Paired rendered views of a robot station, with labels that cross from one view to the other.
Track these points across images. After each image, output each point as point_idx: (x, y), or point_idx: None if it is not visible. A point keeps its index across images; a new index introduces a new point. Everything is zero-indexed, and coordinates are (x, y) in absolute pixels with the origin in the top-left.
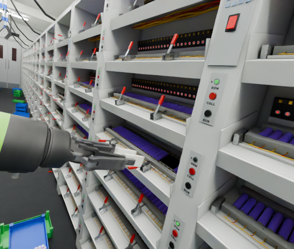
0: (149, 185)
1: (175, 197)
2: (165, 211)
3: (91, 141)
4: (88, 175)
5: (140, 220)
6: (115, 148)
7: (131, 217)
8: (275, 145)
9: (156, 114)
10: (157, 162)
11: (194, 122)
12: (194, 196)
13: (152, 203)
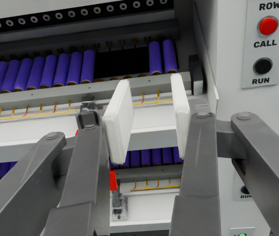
0: (136, 141)
1: (229, 114)
2: (161, 157)
3: (8, 198)
4: None
5: (139, 210)
6: (108, 121)
7: (119, 224)
8: None
9: None
10: (108, 83)
11: None
12: None
13: (127, 168)
